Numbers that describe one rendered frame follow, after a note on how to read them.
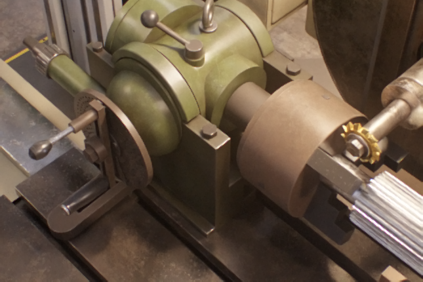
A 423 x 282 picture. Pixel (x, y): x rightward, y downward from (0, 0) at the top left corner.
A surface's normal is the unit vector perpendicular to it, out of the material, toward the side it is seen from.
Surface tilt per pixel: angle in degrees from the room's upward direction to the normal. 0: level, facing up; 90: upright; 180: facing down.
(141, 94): 23
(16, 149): 0
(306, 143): 28
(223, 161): 90
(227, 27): 13
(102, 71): 90
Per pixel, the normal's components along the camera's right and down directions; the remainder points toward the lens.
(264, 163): -0.67, 0.26
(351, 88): -0.72, 0.53
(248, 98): -0.23, -0.45
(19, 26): 0.00, -0.65
